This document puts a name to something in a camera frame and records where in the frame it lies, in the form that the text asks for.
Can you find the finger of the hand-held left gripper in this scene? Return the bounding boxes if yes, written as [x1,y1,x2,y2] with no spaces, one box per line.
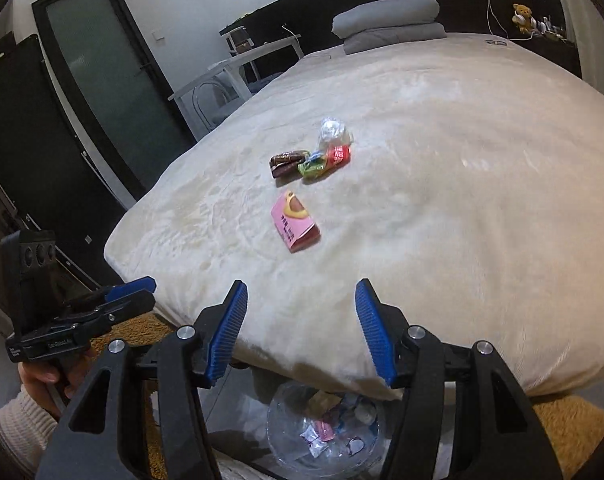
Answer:
[101,290,156,330]
[66,276,157,312]

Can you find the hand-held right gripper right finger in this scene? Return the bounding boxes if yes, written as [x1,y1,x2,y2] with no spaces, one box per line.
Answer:
[354,278,565,480]

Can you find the pink and yellow box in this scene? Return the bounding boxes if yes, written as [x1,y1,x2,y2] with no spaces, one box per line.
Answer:
[271,190,321,254]

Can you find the green snack wrapper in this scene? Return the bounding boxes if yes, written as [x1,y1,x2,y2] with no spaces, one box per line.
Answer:
[297,152,333,181]

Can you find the white curtain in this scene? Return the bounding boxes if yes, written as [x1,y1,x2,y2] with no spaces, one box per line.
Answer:
[552,0,604,106]

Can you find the grey pillow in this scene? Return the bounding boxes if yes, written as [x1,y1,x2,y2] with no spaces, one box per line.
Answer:
[343,22,448,56]

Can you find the frosted glass door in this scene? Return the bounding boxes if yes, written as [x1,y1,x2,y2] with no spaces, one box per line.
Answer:
[32,0,198,201]

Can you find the clear plastic bag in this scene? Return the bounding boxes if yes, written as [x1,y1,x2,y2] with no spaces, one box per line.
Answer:
[318,116,355,153]

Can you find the clear plastic chair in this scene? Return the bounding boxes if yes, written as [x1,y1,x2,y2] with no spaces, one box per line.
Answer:
[192,80,243,131]

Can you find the black wardrobe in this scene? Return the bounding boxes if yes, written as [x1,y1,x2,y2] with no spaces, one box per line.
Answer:
[0,35,138,306]

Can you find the grey pillows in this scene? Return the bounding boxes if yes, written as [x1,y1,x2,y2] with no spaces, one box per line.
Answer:
[332,0,440,38]

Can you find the white charging cable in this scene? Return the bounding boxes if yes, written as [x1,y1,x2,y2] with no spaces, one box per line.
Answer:
[482,0,533,41]

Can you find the person's left hand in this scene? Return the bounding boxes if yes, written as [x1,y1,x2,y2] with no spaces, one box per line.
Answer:
[19,347,99,421]

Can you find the brown snack wrapper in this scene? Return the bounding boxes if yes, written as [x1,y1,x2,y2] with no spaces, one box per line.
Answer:
[269,150,310,179]

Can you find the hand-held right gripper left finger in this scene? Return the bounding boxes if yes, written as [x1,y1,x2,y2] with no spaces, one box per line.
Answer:
[34,280,249,480]

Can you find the black nightstand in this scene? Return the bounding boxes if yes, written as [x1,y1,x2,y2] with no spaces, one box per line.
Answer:
[502,35,583,79]

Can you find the red snack wrapper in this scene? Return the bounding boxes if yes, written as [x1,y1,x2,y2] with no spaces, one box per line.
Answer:
[324,144,354,167]

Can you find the beige bed blanket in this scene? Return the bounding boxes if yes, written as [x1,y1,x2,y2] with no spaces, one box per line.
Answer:
[104,32,604,401]

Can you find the yellow teddy bear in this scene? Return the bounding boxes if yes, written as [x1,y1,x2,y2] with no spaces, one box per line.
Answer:
[511,3,537,33]

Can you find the white desk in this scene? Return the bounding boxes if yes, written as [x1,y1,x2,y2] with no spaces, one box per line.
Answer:
[168,35,303,136]

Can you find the person's left forearm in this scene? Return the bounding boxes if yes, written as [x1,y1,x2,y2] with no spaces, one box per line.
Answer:
[0,389,60,480]

